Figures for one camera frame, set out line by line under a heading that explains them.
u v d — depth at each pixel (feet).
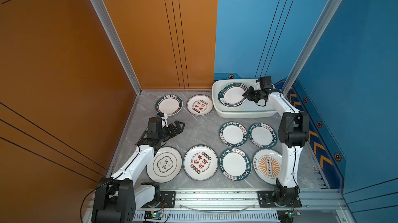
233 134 3.14
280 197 2.16
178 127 2.52
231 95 3.47
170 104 3.62
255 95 2.87
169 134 2.47
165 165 2.74
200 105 3.67
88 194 1.33
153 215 2.31
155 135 2.15
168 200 2.40
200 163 2.78
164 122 2.31
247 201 2.43
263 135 3.12
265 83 2.68
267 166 2.72
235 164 2.73
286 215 2.30
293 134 1.90
